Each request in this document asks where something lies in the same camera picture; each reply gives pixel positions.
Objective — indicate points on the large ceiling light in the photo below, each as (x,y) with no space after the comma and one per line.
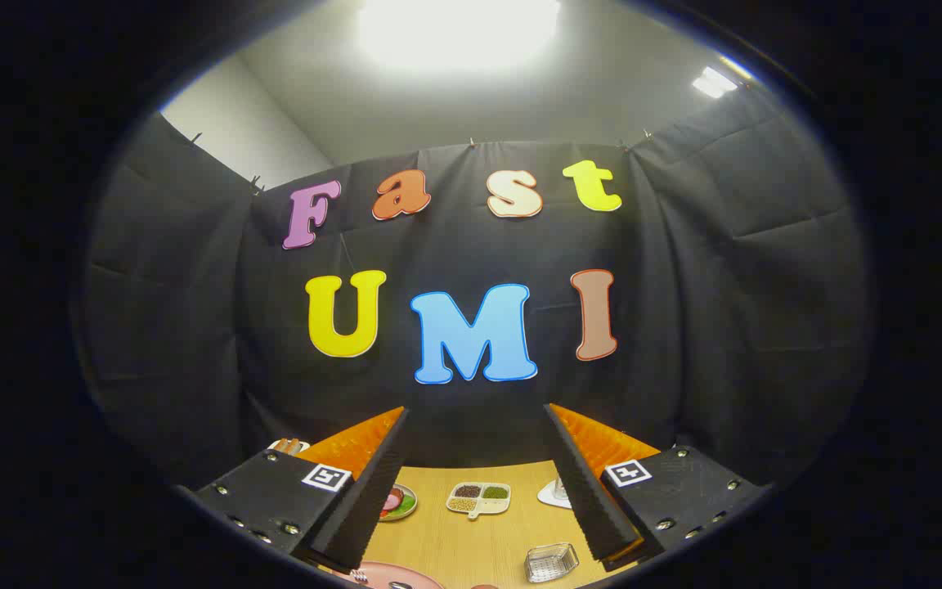
(456,33)

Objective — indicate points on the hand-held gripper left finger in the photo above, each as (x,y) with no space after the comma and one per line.
(373,499)

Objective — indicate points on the pink oval plate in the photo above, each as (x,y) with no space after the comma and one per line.
(381,575)

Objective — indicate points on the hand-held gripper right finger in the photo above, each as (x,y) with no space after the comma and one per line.
(589,499)

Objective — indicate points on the round plate of toy food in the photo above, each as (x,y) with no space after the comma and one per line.
(402,503)

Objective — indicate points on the white square coaster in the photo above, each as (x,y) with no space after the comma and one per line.
(550,495)

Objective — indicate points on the white divided dish with beans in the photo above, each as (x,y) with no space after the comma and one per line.
(477,498)

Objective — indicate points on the small ceiling light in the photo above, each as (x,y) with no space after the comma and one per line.
(714,83)

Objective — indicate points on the white toaster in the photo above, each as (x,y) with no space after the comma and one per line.
(287,447)

